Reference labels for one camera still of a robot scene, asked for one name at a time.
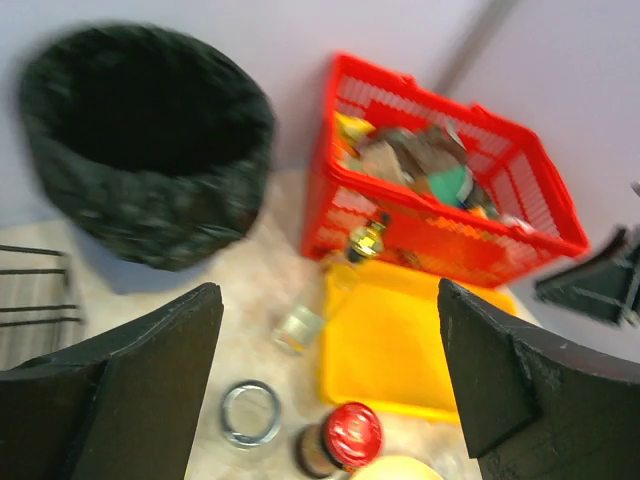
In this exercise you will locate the yellow snack bag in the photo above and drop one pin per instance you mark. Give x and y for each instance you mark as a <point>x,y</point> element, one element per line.
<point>350,133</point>

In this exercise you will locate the cream ceramic plate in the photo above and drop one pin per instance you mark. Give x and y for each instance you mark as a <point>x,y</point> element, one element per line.
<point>396,467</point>

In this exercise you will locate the rear empty glass jar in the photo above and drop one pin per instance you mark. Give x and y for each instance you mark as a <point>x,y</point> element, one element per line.
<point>250,414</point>

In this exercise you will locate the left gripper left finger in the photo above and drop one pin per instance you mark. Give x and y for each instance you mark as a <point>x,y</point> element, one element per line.
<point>124,404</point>

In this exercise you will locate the red plastic shopping basket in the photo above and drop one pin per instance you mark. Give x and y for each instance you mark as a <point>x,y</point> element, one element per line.
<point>536,224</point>

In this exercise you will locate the green sponge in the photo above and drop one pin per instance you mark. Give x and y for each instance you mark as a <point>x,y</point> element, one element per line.
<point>452,187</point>

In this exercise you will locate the red-lidded sauce jar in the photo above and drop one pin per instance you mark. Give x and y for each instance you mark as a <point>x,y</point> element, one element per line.
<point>348,438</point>

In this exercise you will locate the dark brown snack bag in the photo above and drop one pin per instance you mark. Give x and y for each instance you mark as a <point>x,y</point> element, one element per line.
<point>428,151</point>

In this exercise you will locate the gold-capped glass bottle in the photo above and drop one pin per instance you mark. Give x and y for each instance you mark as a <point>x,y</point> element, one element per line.
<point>345,270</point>

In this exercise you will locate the black wire rack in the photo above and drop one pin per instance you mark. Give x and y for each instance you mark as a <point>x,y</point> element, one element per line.
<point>37,288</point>

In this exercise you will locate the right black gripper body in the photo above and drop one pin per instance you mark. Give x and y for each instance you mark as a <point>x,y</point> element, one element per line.
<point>604,287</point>

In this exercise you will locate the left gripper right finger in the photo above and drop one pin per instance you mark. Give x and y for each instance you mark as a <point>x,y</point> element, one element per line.
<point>532,404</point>

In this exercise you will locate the yellow plastic tray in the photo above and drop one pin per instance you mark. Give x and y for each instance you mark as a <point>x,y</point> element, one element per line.
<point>382,346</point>

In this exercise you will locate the brown cardboard box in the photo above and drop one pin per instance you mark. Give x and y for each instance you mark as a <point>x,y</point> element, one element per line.
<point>380,161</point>

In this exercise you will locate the trash bin with black bag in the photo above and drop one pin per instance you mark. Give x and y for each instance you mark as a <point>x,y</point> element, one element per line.
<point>155,145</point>

